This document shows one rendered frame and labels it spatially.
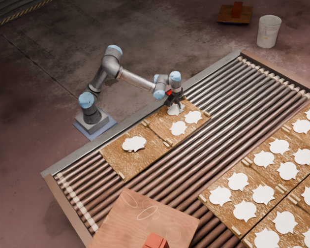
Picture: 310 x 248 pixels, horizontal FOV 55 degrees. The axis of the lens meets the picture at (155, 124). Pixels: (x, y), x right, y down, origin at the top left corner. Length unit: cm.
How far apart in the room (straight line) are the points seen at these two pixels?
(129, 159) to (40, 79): 283
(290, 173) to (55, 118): 287
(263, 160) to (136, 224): 94
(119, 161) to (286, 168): 112
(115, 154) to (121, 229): 62
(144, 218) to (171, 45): 338
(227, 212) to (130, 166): 71
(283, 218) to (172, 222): 65
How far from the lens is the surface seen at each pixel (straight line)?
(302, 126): 240
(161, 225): 178
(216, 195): 196
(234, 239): 189
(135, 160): 214
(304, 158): 223
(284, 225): 195
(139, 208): 184
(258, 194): 200
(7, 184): 366
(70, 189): 217
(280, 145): 225
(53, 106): 419
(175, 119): 235
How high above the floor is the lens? 268
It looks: 48 degrees down
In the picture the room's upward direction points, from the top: 9 degrees counter-clockwise
